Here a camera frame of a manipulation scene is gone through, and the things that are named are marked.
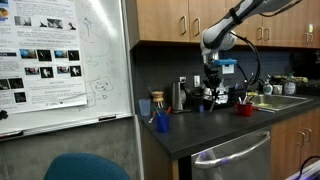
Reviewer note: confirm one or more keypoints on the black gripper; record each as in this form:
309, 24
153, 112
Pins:
212, 75

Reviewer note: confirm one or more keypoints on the black lid marker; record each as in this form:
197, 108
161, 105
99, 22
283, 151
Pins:
212, 105

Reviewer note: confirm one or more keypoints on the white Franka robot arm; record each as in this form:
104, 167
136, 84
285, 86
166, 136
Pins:
226, 26

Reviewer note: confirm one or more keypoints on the white grey marker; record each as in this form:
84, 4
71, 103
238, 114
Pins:
240, 100

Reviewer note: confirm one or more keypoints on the blue label white marker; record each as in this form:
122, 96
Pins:
247, 100

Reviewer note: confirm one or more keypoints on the white marker red cap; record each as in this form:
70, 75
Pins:
263, 109

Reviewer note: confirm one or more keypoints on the green marker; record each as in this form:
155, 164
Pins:
157, 111

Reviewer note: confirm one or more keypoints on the white marker red tip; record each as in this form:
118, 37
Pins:
152, 117

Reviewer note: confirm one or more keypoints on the translucent blue plastic cup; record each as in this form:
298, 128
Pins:
144, 107

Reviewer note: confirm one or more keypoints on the black whiteboard marker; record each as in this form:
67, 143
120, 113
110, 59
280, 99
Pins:
107, 117
11, 134

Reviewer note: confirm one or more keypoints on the black cylindrical container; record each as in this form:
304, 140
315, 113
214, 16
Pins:
197, 96

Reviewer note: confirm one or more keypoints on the thin black pen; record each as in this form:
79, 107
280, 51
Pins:
254, 98

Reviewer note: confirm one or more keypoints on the steel faucet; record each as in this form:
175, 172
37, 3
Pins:
256, 83

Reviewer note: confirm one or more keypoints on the small red object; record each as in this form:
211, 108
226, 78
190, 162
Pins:
168, 110

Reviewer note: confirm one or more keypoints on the soap dispenser bottle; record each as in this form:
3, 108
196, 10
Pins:
267, 87

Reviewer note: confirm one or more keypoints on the wooden collar glass coffee maker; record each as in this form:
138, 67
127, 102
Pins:
158, 96

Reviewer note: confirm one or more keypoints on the plain white mug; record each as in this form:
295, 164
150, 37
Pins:
277, 89

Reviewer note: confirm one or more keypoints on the steel sink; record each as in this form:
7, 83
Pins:
280, 101

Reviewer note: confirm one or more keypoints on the clear bottle white label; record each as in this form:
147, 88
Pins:
289, 87

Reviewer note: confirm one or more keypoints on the steel dishwasher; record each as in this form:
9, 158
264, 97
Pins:
253, 166

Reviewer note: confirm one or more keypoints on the wooden upper cabinet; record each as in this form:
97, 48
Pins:
160, 20

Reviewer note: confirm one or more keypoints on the wooden cabinet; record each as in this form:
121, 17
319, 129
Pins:
160, 20
290, 156

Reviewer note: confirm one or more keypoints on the wooden lower cabinet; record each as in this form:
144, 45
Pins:
290, 156

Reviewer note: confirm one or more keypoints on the whiteboard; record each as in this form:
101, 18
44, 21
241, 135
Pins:
106, 66

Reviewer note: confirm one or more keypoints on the pale yellow cabinet sticker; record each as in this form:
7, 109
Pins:
310, 28

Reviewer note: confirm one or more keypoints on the large research poster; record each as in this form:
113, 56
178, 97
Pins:
40, 50

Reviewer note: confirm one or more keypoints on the black whiteboard magnet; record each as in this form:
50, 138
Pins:
3, 114

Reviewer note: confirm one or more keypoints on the white wall outlet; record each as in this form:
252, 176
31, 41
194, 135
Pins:
197, 81
182, 79

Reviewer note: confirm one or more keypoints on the white paper wall note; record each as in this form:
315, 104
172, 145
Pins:
228, 69

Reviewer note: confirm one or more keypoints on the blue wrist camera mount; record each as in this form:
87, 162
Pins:
225, 62

